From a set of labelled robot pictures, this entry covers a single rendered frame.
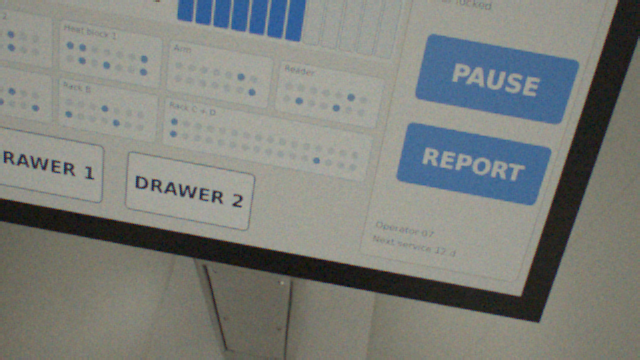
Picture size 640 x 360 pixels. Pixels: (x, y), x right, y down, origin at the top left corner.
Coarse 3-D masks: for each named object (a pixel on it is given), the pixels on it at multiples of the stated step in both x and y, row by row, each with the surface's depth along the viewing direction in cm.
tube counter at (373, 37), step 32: (128, 0) 43; (160, 0) 43; (192, 0) 42; (224, 0) 42; (256, 0) 42; (288, 0) 42; (320, 0) 42; (352, 0) 42; (384, 0) 41; (224, 32) 43; (256, 32) 43; (288, 32) 43; (320, 32) 43; (352, 32) 42; (384, 32) 42
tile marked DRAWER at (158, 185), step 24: (144, 168) 47; (168, 168) 47; (192, 168) 47; (216, 168) 47; (144, 192) 48; (168, 192) 48; (192, 192) 47; (216, 192) 47; (240, 192) 47; (168, 216) 48; (192, 216) 48; (216, 216) 48; (240, 216) 48
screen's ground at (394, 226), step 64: (0, 0) 43; (64, 0) 43; (448, 0) 41; (512, 0) 41; (576, 0) 41; (384, 64) 43; (384, 128) 45; (512, 128) 44; (0, 192) 49; (256, 192) 47; (320, 192) 47; (384, 192) 46; (448, 192) 46; (320, 256) 49; (384, 256) 48; (448, 256) 48; (512, 256) 47
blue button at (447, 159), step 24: (408, 144) 45; (432, 144) 45; (456, 144) 45; (480, 144) 44; (504, 144) 44; (528, 144) 44; (408, 168) 45; (432, 168) 45; (456, 168) 45; (480, 168) 45; (504, 168) 45; (528, 168) 45; (456, 192) 46; (480, 192) 46; (504, 192) 46; (528, 192) 45
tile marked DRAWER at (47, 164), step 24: (0, 144) 47; (24, 144) 47; (48, 144) 47; (72, 144) 47; (96, 144) 47; (0, 168) 48; (24, 168) 48; (48, 168) 48; (72, 168) 48; (96, 168) 47; (48, 192) 48; (72, 192) 48; (96, 192) 48
